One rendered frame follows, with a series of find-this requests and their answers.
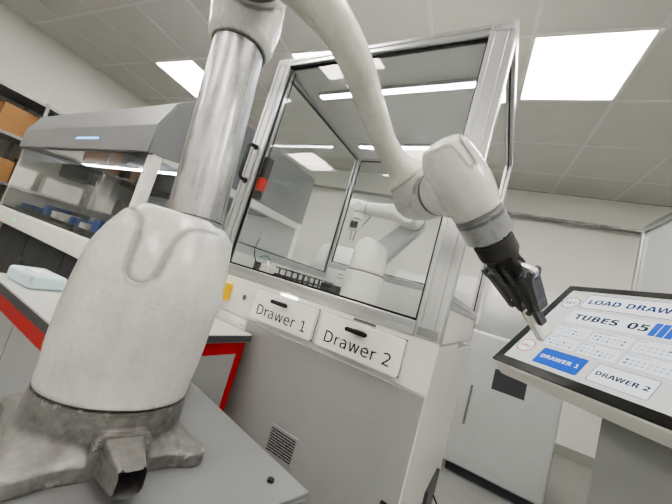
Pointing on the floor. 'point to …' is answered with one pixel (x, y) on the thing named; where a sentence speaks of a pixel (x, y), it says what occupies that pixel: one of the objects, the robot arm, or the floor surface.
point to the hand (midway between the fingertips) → (537, 322)
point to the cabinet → (339, 421)
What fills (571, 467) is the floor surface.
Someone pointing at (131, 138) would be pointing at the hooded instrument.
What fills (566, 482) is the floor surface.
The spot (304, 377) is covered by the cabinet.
